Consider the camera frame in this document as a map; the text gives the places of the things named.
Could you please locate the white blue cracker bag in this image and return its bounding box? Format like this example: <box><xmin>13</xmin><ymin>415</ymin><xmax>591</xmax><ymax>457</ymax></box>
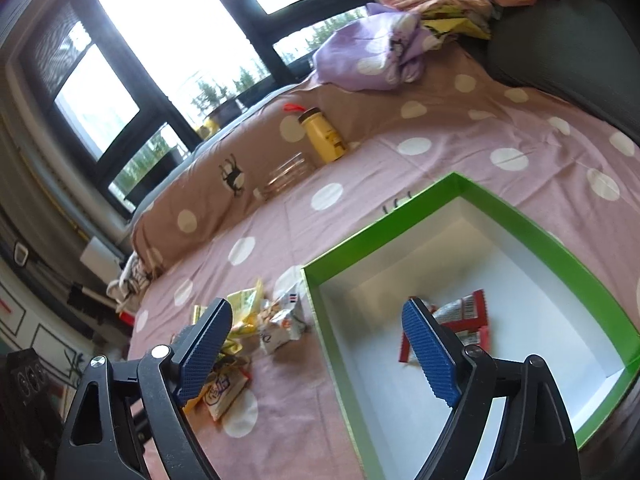
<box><xmin>182</xmin><ymin>363</ymin><xmax>250</xmax><ymax>422</ymax></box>

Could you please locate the yellow green corn snack bag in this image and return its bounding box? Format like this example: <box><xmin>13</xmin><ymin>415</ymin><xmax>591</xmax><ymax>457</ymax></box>
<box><xmin>227</xmin><ymin>278</ymin><xmax>264</xmax><ymax>338</ymax></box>

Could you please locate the white Diovo snack bag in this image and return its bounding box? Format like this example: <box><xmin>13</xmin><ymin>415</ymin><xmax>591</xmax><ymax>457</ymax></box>
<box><xmin>258</xmin><ymin>286</ymin><xmax>307</xmax><ymax>354</ymax></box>

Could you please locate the red box at bedside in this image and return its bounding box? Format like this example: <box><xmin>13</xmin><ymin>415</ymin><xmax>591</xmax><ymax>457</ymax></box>
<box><xmin>118</xmin><ymin>311</ymin><xmax>134</xmax><ymax>326</ymax></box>

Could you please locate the white black crumpled cloth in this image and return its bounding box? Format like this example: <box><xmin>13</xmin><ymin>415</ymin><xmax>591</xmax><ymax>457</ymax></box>
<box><xmin>106</xmin><ymin>252</ymin><xmax>151</xmax><ymax>312</ymax></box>

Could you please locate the green cardboard box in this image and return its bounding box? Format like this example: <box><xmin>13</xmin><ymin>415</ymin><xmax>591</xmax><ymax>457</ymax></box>
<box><xmin>304</xmin><ymin>174</ymin><xmax>639</xmax><ymax>479</ymax></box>

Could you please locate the pink polka dot sheet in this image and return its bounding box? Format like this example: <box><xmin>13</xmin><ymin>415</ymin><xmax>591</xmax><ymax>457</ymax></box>
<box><xmin>129</xmin><ymin>75</ymin><xmax>639</xmax><ymax>479</ymax></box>

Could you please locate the brown polka dot bolster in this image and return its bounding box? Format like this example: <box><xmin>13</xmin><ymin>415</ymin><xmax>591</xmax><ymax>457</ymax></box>
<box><xmin>131</xmin><ymin>46</ymin><xmax>495</xmax><ymax>275</ymax></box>

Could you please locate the clear plastic water bottle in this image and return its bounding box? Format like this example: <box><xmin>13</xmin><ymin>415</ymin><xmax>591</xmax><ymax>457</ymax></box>
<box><xmin>254</xmin><ymin>153</ymin><xmax>316</xmax><ymax>202</ymax></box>

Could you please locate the black framed window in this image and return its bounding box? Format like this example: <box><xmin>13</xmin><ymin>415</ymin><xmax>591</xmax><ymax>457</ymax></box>
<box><xmin>17</xmin><ymin>0</ymin><xmax>370</xmax><ymax>219</ymax></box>

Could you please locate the grey sofa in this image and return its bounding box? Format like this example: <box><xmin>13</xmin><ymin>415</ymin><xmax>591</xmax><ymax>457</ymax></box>
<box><xmin>487</xmin><ymin>0</ymin><xmax>640</xmax><ymax>149</ymax></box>

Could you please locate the purple folded cloth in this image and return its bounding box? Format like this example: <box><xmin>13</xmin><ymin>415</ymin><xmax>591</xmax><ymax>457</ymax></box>
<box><xmin>314</xmin><ymin>3</ymin><xmax>440</xmax><ymax>91</ymax></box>

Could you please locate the yellow patterned cloth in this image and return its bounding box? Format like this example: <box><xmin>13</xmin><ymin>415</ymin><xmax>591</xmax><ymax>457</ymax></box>
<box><xmin>421</xmin><ymin>6</ymin><xmax>491</xmax><ymax>41</ymax></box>

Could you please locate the black camera unit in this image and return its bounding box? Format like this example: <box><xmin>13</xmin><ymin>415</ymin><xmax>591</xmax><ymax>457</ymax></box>
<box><xmin>4</xmin><ymin>349</ymin><xmax>50</xmax><ymax>405</ymax></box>

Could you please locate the yellow bottle red strap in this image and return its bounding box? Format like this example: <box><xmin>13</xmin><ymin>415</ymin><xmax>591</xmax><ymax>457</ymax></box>
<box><xmin>283</xmin><ymin>103</ymin><xmax>350</xmax><ymax>165</ymax></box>

